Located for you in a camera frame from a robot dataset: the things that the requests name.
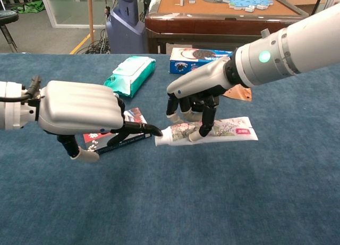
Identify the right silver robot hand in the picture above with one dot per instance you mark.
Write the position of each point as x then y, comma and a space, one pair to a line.
202, 75

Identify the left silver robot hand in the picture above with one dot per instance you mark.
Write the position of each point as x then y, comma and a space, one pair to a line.
79, 106

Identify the white floral print tube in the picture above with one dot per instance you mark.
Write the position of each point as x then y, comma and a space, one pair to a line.
233, 130

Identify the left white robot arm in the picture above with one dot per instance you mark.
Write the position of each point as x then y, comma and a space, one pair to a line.
10, 113

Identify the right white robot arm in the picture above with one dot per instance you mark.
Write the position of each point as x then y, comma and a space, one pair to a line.
305, 43

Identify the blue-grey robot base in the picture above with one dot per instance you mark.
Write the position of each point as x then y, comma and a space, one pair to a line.
125, 29

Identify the blue cookie box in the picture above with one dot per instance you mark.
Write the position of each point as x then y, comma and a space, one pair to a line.
183, 60

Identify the orange spouted drink pouch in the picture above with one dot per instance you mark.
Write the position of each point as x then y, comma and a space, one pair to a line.
241, 94

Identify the brown mahjong table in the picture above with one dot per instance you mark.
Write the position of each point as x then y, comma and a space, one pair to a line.
212, 24

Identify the black and red printed box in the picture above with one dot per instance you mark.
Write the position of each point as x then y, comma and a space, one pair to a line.
136, 117

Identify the green wet wipes pack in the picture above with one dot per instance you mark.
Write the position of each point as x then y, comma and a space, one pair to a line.
135, 72

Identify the wooden pole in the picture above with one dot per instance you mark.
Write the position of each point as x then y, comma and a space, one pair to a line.
90, 16

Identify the white framed glass partition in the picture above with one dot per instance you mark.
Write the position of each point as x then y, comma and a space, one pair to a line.
51, 19

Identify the green cloth bag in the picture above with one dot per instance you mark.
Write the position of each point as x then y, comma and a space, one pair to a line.
32, 7

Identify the metal stool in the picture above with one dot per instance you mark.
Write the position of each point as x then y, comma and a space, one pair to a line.
8, 16

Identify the blue felt table cover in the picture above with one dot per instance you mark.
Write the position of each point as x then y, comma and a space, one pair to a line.
186, 197

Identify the cardboard box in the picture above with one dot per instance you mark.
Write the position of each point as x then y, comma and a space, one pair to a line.
302, 0

